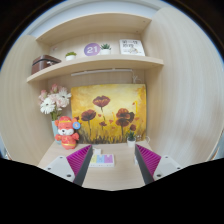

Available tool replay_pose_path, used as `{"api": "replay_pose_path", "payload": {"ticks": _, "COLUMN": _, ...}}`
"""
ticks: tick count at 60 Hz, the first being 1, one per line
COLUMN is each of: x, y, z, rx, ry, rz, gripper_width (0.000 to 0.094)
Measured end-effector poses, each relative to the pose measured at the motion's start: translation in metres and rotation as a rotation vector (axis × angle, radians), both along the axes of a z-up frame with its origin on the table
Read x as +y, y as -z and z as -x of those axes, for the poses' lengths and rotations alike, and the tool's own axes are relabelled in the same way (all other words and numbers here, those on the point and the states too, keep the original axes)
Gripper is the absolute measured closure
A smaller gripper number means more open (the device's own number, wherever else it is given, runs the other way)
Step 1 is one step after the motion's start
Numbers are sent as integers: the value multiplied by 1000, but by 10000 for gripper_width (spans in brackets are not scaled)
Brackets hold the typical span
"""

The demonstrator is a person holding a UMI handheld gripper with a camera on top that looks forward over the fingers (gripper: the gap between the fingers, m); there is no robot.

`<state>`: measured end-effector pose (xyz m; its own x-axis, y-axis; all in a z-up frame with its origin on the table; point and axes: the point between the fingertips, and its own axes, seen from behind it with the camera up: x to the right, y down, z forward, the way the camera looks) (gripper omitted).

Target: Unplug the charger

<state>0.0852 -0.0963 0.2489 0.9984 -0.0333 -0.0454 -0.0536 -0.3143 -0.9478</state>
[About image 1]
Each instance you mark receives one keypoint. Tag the small potted succulent white pot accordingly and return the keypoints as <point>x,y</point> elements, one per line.
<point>131,141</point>

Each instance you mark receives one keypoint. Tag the wooden shelf unit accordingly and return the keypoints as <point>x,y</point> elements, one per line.
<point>100,61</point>

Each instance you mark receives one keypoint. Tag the white light bar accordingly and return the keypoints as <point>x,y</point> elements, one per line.
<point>100,72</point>

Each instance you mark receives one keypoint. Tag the red plush mouse toy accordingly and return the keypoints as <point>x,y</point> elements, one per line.
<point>67,133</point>

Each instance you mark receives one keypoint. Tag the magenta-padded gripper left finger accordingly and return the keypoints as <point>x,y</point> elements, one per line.
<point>80,160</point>

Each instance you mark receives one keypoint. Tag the yellow poppy flower painting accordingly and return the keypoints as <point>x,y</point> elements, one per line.
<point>110,113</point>

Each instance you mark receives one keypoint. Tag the light blue vase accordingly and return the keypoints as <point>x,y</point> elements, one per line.
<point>54,130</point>

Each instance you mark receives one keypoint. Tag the pink and white flower bouquet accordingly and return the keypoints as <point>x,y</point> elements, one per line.
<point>53,100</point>

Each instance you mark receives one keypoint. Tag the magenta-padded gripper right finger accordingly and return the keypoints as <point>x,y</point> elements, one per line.
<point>148,160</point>

